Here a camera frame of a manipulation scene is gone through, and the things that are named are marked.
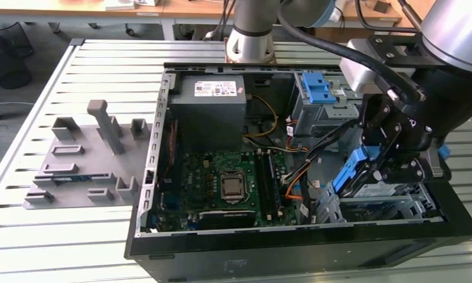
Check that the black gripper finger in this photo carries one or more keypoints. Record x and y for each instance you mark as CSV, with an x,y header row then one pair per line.
x,y
405,169
381,126

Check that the hard disk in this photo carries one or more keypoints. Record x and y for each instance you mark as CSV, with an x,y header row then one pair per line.
x,y
349,171

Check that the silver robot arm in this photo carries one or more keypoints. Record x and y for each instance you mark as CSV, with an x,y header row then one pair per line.
x,y
251,17

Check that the grey metal disk bay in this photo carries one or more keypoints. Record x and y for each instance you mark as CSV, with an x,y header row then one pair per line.
x,y
377,206

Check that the grey metal drive cage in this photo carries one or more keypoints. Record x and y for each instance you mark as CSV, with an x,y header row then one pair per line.
x,y
337,113

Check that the empty blue drive carrier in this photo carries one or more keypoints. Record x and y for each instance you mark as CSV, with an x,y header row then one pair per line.
x,y
316,85

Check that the wooden cabinet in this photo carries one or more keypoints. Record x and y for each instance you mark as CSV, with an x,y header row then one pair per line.
x,y
427,7

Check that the CPU socket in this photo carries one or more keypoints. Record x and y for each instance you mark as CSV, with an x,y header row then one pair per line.
x,y
232,173

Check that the silver CPU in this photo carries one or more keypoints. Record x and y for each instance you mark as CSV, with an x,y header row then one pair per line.
x,y
231,186

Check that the grey power supply unit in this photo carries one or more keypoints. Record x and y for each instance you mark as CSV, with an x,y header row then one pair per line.
x,y
208,118

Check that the black PC case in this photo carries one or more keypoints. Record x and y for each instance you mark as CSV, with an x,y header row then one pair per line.
x,y
259,253

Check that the green motherboard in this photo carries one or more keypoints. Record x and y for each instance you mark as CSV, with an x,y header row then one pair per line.
x,y
204,177

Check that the black graphics card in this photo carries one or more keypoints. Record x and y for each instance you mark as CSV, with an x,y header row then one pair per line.
x,y
225,219

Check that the wooden desk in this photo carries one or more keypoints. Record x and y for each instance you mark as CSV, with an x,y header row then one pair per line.
x,y
180,10

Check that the grey parts rack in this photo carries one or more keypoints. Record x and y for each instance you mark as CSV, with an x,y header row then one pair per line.
x,y
87,147

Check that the white box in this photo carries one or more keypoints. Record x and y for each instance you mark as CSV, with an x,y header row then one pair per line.
x,y
117,5

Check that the RAM stick in rack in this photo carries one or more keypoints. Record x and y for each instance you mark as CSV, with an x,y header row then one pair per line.
x,y
75,178

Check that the black mesh waste bin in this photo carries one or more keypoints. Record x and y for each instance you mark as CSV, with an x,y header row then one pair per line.
x,y
8,59

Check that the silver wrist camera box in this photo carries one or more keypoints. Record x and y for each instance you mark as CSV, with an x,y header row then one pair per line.
x,y
357,70

